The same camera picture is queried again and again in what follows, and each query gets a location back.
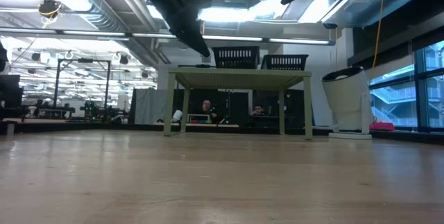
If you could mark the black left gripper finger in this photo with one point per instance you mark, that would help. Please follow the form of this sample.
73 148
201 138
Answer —
200 46

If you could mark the small black plastic basket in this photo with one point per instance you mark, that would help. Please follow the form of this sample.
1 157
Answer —
236 62
284 66

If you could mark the black bar fixture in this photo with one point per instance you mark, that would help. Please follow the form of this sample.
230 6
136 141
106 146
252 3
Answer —
194 66

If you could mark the green perforated metal shelf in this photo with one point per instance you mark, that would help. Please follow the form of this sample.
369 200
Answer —
239 78

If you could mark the person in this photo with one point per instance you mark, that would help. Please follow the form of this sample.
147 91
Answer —
207 107
257 110

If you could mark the long ceiling light bar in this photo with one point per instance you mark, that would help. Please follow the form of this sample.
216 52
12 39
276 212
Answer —
263 39

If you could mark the white roll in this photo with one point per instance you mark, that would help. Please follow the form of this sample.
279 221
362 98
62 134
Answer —
177 116

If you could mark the grey panel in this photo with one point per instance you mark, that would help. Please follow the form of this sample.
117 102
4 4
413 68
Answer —
149 106

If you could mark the background robot green lights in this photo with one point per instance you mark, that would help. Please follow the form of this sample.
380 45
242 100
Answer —
91 107

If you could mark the red tray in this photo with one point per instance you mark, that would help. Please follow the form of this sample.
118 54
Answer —
381 126

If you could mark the small white lamp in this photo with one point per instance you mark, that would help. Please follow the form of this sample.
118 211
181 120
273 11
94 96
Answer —
32 110

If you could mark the black monitor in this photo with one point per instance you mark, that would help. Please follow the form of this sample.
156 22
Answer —
9 92

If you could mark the black metal stand frame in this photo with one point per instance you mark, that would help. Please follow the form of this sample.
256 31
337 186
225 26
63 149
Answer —
83 60

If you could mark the black aluminium table frame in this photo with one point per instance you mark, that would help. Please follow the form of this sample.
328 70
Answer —
399 135

